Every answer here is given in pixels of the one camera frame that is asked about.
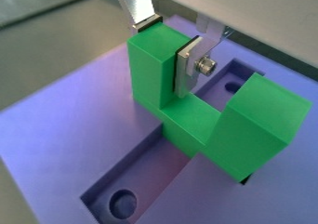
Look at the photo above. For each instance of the green U-shaped block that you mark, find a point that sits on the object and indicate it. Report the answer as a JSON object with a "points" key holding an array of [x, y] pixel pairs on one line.
{"points": [[240, 137]]}

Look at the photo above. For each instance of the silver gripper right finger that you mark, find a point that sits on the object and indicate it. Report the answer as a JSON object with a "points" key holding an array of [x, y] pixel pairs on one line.
{"points": [[192, 56]]}

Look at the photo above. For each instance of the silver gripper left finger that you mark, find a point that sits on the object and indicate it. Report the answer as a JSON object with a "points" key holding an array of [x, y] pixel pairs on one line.
{"points": [[140, 13]]}

